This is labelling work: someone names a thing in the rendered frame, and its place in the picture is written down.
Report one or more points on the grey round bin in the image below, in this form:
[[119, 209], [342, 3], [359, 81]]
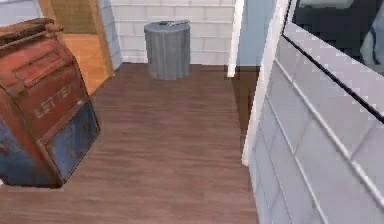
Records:
[[167, 50]]

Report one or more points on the grey flat remote control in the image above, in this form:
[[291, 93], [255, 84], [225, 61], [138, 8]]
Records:
[[175, 23]]

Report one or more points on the red and blue letter box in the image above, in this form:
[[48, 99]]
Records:
[[43, 100]]

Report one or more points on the black framed window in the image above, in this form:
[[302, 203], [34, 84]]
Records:
[[336, 36]]

